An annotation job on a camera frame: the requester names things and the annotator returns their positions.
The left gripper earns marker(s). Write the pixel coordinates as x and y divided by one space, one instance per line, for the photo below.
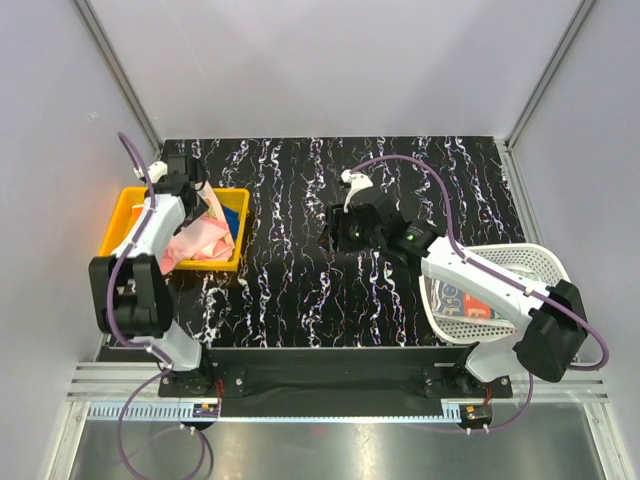
202 208

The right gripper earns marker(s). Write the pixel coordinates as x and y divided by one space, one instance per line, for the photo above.
338 221

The pink white towel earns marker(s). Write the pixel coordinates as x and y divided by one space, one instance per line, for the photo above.
206 239

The multicolour rabbit letter towel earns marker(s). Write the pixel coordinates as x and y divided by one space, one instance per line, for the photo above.
452 303

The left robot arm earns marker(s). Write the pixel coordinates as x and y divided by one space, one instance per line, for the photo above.
131 299

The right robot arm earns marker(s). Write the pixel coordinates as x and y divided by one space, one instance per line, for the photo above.
547 333

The orange patterned towel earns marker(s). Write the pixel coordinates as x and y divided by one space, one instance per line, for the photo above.
215 209

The yellow plastic bin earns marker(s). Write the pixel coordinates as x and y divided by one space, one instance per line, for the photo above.
128 208

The white plastic basket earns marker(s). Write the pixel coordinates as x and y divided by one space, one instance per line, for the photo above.
525 260

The right controller board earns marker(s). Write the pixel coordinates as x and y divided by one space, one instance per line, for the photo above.
477 413

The controller board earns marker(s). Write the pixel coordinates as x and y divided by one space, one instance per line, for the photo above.
206 410
477 413

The left controller board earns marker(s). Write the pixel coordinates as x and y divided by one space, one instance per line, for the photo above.
206 410

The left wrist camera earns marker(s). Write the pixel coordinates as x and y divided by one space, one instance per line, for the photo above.
155 172

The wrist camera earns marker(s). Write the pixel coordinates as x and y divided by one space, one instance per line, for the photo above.
155 172
356 182

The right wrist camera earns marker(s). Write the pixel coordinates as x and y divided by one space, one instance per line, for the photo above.
356 182

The left aluminium frame post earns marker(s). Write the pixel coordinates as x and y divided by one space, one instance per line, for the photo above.
98 34

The aluminium frame post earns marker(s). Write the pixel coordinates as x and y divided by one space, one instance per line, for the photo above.
98 34
562 49

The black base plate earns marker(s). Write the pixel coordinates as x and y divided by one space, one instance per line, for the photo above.
334 384

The right aluminium frame post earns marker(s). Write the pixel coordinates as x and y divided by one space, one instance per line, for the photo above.
562 49

